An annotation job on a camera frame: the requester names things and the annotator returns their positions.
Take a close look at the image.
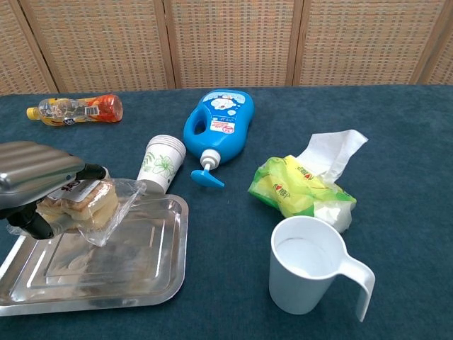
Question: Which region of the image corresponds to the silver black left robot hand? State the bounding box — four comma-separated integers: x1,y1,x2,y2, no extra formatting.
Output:
0,140,108,240

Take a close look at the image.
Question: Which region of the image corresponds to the sandwich bread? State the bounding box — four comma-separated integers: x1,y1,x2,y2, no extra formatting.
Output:
6,176,147,248

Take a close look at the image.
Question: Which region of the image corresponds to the silver metal tray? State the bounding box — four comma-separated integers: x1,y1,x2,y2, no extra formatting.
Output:
0,193,190,317

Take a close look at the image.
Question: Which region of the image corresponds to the clear drink bottle yellow cap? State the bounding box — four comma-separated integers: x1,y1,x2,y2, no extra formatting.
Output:
26,93,124,128

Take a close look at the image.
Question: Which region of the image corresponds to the floral paper cup stack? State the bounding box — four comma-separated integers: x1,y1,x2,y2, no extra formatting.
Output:
136,134,187,196

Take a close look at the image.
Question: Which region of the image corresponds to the blue cartoon pump bottle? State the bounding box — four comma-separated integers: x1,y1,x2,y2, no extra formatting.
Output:
183,89,256,189

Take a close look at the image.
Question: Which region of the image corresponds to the wooden rattan folding screen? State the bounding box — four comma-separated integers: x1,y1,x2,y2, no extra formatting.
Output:
0,0,453,95

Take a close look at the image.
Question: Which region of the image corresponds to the green yellow tissue pack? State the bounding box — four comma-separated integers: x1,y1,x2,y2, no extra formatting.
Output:
248,154,357,234

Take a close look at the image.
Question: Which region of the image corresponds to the white tissue sheet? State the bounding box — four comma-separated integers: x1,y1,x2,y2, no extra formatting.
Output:
297,129,369,178

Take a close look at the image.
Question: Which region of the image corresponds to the white plastic handled mug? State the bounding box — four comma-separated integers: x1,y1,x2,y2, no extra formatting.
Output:
268,215,376,323

